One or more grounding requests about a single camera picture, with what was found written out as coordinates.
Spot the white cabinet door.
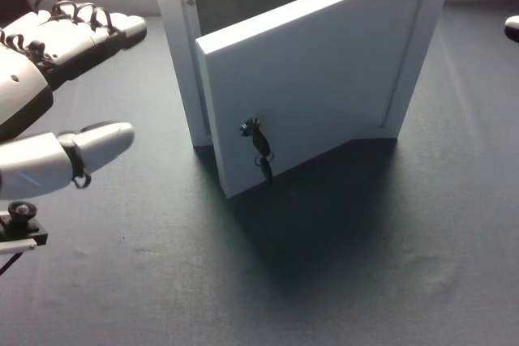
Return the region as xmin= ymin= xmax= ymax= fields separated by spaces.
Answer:
xmin=195 ymin=0 xmax=422 ymax=200

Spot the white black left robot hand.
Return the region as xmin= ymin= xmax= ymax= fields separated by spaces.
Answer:
xmin=0 ymin=0 xmax=148 ymax=201

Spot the white cabinet box frame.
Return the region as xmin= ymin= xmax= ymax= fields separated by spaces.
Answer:
xmin=147 ymin=0 xmax=458 ymax=148

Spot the metal key ring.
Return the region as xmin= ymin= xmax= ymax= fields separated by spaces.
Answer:
xmin=252 ymin=151 xmax=276 ymax=167

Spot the black-headed key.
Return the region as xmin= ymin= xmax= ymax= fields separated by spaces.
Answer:
xmin=251 ymin=118 xmax=271 ymax=157
xmin=259 ymin=157 xmax=275 ymax=184

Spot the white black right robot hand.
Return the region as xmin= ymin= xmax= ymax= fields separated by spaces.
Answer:
xmin=504 ymin=15 xmax=519 ymax=44

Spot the thin black cable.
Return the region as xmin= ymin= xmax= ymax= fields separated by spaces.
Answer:
xmin=0 ymin=252 xmax=24 ymax=279

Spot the dark grey table cloth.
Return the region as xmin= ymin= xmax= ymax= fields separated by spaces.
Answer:
xmin=0 ymin=0 xmax=519 ymax=346

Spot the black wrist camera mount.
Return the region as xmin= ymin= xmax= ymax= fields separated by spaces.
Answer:
xmin=0 ymin=200 xmax=49 ymax=257

